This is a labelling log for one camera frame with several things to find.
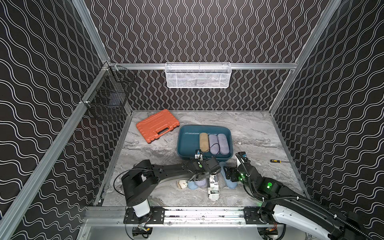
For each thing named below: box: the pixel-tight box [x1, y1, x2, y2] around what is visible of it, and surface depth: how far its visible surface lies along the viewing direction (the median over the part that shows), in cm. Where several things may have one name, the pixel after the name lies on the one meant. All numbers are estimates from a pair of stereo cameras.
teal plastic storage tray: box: [176, 124, 234, 162], surface depth 103 cm
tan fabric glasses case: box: [199, 132, 210, 153], surface depth 101 cm
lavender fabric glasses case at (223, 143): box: [217, 133, 230, 155], surface depth 100 cm
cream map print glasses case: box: [177, 180, 188, 189], surface depth 83 cm
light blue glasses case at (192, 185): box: [187, 180, 198, 190], surface depth 83 cm
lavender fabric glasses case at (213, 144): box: [209, 134, 220, 155], surface depth 100 cm
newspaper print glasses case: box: [207, 174, 220, 201], surface depth 81 cm
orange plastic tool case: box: [136, 109, 180, 144], surface depth 108 cm
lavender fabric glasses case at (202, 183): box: [194, 178, 208, 188], surface depth 81 cm
